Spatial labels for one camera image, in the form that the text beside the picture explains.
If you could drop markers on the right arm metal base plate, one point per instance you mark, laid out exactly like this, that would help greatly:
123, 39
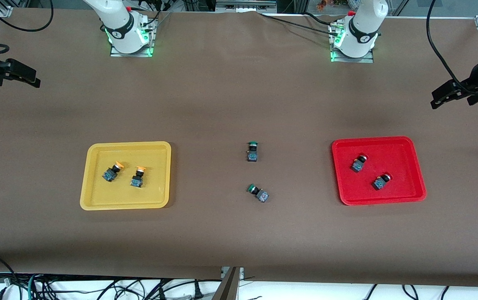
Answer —
116, 51

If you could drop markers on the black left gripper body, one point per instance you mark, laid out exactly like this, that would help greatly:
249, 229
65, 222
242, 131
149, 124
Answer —
474, 82

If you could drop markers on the yellow plastic tray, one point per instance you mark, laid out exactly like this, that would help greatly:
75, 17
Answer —
155, 191

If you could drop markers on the red plastic tray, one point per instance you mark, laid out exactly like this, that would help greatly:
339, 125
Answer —
401, 162

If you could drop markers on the green push button switch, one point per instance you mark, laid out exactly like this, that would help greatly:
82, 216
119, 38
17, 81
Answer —
252, 156
262, 196

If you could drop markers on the brown support beam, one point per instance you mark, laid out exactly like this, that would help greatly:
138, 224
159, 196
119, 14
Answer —
226, 287

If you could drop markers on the brown table cover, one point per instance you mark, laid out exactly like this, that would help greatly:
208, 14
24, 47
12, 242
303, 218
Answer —
239, 233

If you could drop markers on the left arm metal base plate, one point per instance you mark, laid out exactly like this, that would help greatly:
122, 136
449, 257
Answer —
368, 59

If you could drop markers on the yellow push button switch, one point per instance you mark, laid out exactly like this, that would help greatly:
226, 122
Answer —
108, 175
136, 182

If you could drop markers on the red push button switch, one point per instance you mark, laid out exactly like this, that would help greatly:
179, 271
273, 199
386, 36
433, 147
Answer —
356, 166
378, 183

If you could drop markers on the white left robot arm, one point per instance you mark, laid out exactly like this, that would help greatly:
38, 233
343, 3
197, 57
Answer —
362, 25

